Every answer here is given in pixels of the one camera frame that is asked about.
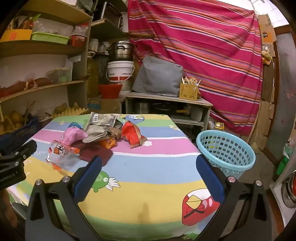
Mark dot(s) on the grey printed packet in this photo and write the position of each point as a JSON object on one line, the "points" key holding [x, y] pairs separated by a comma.
{"points": [[101, 119]]}

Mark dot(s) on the cardboard box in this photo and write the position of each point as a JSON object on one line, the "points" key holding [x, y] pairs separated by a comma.
{"points": [[108, 105]]}

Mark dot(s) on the orange snack wrapper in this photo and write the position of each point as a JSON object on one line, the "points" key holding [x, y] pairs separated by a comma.
{"points": [[108, 143]]}

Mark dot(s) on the narrow wooden shelf unit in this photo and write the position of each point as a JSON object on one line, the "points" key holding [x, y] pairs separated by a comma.
{"points": [[108, 29]]}

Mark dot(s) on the dark blue plastic crate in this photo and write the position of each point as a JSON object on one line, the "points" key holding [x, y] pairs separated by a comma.
{"points": [[20, 134]]}

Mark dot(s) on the clear lidded food container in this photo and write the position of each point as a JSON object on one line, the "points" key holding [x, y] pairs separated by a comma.
{"points": [[60, 75]]}

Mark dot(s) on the clear red-print wrapper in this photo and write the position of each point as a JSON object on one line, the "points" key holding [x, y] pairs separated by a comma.
{"points": [[62, 149]]}

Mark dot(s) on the cardboard sheet with orange print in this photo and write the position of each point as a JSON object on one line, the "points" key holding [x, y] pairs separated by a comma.
{"points": [[267, 30]]}

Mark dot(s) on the yellow box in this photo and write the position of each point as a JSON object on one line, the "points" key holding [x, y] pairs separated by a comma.
{"points": [[16, 35]]}

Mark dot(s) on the hanging yellow mesh bag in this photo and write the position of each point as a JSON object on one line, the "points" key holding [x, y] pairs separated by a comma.
{"points": [[266, 56]]}

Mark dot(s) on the light blue plastic basket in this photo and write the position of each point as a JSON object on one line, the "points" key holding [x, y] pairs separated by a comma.
{"points": [[227, 139]]}

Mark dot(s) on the yellow chopstick holder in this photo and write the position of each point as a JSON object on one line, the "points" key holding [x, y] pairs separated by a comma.
{"points": [[188, 92]]}

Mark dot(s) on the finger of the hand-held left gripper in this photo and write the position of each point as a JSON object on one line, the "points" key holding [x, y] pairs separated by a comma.
{"points": [[20, 150]]}

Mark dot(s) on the maroon scouring pad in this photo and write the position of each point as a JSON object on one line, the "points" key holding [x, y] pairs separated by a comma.
{"points": [[92, 150]]}

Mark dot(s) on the white plastic cup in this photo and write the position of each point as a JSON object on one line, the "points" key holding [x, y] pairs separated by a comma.
{"points": [[197, 113]]}

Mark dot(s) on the bundle of chopsticks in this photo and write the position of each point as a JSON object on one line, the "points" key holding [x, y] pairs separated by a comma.
{"points": [[190, 80]]}

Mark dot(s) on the red net bag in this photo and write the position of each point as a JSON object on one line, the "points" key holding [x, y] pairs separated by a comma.
{"points": [[13, 89]]}

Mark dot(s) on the yellow egg tray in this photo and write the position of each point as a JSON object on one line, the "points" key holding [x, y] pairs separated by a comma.
{"points": [[69, 113]]}

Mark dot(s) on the cartoon striped table cover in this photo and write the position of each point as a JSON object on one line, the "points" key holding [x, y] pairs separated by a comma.
{"points": [[150, 166]]}

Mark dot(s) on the brown wrapper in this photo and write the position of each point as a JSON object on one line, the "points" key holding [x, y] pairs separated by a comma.
{"points": [[116, 132]]}

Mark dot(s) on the yellow-cap oil bottle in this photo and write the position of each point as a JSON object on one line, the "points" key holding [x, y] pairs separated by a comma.
{"points": [[219, 127]]}

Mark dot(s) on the beige paper bag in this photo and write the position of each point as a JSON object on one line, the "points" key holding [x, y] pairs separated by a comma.
{"points": [[94, 133]]}

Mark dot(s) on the torn cardboard sheets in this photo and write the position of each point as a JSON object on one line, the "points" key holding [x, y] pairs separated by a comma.
{"points": [[266, 111]]}

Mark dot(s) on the yellow net potato bag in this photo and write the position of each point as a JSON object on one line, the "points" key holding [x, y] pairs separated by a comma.
{"points": [[11, 121]]}

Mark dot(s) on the red snack bag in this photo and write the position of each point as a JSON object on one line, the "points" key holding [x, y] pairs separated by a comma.
{"points": [[131, 134]]}

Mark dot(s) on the black cooking pot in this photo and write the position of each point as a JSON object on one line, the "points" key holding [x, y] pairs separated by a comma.
{"points": [[163, 109]]}

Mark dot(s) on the green plastic bin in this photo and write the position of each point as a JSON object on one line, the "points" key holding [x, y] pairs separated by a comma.
{"points": [[282, 166]]}

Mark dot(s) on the red striped hanging cloth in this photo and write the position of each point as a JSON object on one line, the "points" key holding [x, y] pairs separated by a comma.
{"points": [[208, 58]]}

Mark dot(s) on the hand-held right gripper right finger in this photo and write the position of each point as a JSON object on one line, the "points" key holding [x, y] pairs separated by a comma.
{"points": [[209, 176]]}

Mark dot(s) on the grey fabric appliance cover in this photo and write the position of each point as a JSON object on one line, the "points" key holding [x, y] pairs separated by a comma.
{"points": [[157, 76]]}

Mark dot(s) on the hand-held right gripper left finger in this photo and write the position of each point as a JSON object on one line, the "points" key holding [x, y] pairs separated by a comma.
{"points": [[89, 178]]}

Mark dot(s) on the white plastic bucket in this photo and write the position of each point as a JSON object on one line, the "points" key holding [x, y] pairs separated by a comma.
{"points": [[120, 71]]}

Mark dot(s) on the blue wrapper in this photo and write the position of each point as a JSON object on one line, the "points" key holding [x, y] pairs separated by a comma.
{"points": [[74, 125]]}

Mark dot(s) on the low wooden rack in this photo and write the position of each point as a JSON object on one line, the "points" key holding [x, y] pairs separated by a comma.
{"points": [[161, 97]]}

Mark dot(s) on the steel bowl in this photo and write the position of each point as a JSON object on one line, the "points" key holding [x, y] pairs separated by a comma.
{"points": [[288, 192]]}

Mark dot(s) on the small red plastic basket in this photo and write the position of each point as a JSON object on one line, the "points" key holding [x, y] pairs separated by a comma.
{"points": [[77, 41]]}

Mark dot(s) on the green plastic tray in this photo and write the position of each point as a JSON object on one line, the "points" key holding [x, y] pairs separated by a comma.
{"points": [[48, 38]]}

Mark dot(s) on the dark toaster oven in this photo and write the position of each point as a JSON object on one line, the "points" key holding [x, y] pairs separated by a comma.
{"points": [[112, 15]]}

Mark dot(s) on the clear plastic bag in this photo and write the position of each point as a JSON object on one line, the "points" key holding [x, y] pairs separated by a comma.
{"points": [[288, 151]]}

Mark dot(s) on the wide wooden shelf unit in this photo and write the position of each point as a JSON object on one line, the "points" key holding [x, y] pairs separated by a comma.
{"points": [[46, 45]]}

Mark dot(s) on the small steel pot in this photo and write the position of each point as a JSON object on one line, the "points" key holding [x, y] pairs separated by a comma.
{"points": [[142, 107]]}

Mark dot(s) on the pink plastic bag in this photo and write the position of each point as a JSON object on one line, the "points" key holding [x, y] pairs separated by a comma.
{"points": [[72, 136]]}

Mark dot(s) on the large steel pot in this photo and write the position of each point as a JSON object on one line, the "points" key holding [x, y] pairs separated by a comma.
{"points": [[121, 52]]}

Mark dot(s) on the colourful snack packets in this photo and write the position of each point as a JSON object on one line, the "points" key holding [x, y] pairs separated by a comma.
{"points": [[26, 22]]}

